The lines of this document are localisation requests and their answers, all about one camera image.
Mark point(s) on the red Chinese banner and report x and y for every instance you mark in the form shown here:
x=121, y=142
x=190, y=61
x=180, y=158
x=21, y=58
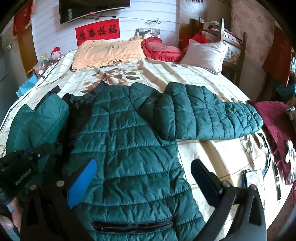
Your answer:
x=107, y=30

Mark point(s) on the maroon velvet blanket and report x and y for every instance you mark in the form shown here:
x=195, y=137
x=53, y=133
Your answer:
x=278, y=129

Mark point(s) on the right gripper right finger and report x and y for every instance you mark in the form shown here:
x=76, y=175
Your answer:
x=249, y=220

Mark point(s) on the pig plush toy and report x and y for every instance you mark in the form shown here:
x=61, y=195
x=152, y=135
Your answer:
x=55, y=55

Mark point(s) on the grey white cloth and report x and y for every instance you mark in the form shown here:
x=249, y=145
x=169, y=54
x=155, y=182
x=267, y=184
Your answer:
x=290, y=158

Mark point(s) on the blue paper bag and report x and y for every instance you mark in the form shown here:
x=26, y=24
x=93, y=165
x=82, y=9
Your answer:
x=30, y=83

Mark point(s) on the red heart cushion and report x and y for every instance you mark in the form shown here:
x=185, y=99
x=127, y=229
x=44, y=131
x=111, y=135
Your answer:
x=154, y=48

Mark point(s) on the wooden chair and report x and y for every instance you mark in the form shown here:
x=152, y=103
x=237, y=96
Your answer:
x=235, y=51

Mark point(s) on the dark green quilted jacket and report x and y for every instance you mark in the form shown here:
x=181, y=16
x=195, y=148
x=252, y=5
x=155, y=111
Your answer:
x=138, y=191

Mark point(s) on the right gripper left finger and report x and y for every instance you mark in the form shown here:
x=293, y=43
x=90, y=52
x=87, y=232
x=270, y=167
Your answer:
x=69, y=196

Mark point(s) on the framed photo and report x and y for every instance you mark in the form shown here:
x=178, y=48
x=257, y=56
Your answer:
x=148, y=32

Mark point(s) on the wall mounted television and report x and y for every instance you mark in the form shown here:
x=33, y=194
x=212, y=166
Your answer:
x=70, y=10

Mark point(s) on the floral checked bedspread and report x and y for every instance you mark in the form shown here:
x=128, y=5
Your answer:
x=228, y=158

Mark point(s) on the person left hand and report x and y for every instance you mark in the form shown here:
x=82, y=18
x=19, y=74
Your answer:
x=16, y=216

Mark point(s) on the red hanging wall decoration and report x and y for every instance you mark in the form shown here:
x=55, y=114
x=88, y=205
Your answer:
x=22, y=19

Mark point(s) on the white pillow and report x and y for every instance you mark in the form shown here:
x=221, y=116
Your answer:
x=209, y=56

